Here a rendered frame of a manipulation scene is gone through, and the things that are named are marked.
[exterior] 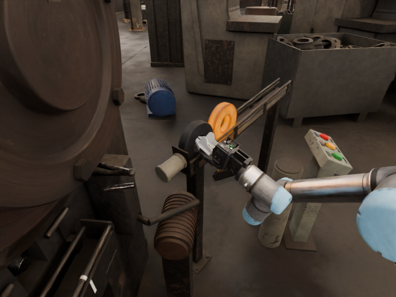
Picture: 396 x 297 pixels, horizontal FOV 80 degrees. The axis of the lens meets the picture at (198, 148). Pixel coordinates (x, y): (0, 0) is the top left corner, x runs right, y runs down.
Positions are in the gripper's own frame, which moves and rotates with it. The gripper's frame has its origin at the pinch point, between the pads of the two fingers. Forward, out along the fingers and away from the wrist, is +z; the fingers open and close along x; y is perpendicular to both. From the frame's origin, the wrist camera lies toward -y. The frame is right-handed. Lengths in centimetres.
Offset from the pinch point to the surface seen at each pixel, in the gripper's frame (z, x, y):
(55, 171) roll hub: -15, 49, 37
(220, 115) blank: 0.6, -11.2, 5.7
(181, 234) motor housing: -17.5, 22.0, -14.4
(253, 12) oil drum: 190, -383, -52
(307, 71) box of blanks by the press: 11, -166, -20
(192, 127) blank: 1.5, 2.8, 6.1
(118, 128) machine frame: 18.9, 18.9, 0.5
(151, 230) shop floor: 8, 5, -78
